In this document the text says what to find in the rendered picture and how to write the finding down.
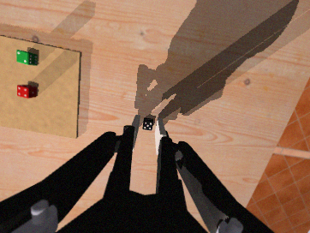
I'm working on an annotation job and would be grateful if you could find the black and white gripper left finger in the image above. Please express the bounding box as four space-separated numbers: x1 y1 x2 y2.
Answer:
0 115 140 233

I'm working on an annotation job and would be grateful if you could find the tan flat mat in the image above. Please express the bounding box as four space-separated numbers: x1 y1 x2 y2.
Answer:
0 36 81 139

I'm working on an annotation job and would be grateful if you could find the black die with white pips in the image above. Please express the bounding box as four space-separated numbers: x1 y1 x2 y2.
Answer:
142 118 153 130

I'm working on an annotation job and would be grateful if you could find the green die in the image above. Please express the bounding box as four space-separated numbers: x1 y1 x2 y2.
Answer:
16 50 38 66

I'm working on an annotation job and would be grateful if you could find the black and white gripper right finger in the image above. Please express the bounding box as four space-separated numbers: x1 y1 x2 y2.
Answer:
155 118 274 233

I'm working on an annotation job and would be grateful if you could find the red die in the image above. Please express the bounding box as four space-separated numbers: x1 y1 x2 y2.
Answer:
17 85 37 99

